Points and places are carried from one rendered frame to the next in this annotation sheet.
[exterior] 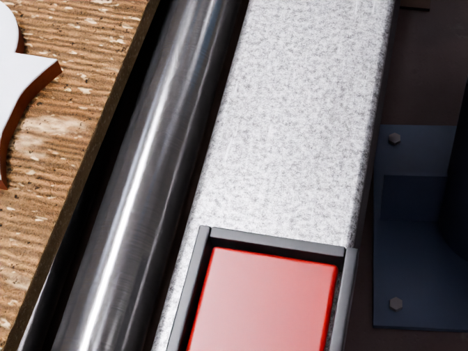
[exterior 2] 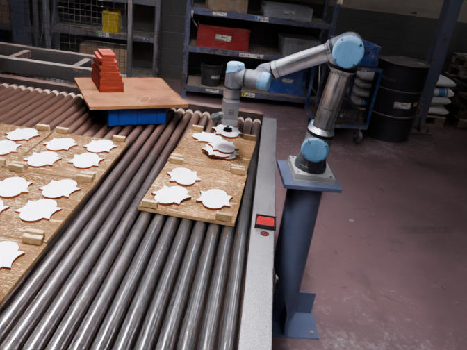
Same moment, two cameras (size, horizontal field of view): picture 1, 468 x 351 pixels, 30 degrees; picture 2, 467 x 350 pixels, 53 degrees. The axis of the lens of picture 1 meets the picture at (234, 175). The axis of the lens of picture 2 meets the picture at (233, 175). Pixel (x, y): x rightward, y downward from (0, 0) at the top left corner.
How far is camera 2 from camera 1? 1.41 m
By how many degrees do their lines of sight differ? 35
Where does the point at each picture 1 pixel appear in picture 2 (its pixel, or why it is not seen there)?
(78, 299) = (240, 220)
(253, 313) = (265, 220)
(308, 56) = (264, 202)
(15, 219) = (232, 210)
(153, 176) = (247, 210)
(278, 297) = (267, 219)
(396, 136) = not seen: hidden behind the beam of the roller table
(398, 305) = not seen: hidden behind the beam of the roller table
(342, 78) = (269, 205)
